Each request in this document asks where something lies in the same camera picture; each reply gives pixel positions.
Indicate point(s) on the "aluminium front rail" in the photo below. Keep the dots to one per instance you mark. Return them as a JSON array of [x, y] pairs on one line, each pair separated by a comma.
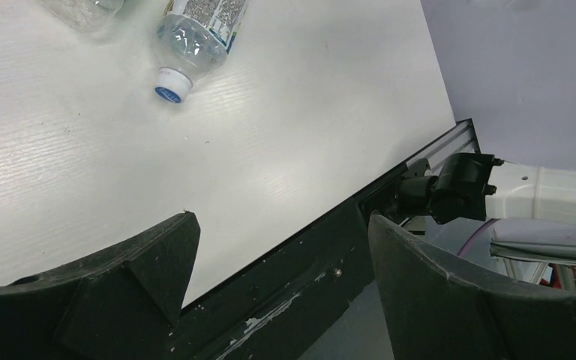
[[462, 138]]

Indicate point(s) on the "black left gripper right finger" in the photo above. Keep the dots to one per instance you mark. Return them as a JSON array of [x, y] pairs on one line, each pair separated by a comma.
[[440, 306]]

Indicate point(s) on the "Pocari Sweat clear bottle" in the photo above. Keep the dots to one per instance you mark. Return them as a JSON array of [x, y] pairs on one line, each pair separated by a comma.
[[192, 39]]

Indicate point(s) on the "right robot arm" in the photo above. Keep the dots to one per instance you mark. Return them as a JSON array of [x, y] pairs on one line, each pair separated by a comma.
[[484, 187]]

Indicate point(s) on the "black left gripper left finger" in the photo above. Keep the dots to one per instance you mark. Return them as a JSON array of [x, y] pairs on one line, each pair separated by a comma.
[[121, 302]]

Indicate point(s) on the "green cap green label bottle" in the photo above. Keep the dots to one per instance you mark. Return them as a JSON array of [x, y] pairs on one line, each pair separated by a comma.
[[84, 15]]

